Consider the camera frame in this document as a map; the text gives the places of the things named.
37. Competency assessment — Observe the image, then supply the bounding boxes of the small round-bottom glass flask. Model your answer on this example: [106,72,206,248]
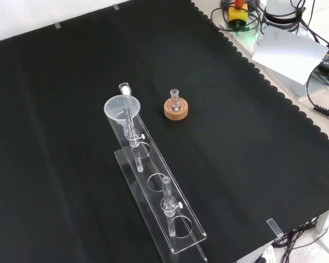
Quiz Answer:
[168,88,184,112]

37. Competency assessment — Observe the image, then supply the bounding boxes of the white power strip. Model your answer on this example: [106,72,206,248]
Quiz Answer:
[259,244,277,263]

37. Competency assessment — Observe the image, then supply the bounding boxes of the black cloth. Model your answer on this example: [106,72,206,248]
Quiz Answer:
[0,0,329,263]

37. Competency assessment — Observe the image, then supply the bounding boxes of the cork ring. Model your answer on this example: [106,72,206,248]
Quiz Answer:
[163,98,188,121]

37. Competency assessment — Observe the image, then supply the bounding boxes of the black cable bundle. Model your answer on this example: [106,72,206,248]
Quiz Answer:
[274,216,329,263]

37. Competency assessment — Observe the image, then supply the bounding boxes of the yellow stop button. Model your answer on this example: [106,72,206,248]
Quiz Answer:
[228,0,249,28]

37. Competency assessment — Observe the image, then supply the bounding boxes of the pale grey board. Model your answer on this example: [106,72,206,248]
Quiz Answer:
[251,26,329,85]

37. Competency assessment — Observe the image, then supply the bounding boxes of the white table leg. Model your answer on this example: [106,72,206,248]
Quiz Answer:
[316,207,329,235]

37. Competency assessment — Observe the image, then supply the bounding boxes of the clear plastic funnel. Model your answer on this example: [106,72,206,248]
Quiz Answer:
[103,94,141,131]

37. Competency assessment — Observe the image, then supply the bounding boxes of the clear acrylic funnel stand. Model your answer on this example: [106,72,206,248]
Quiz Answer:
[106,83,208,263]

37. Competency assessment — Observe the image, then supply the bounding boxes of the clear plastic cloth clip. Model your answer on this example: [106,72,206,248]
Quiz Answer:
[266,218,283,238]

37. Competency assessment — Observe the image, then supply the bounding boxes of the black coiled cable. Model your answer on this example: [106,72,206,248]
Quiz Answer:
[306,62,329,122]

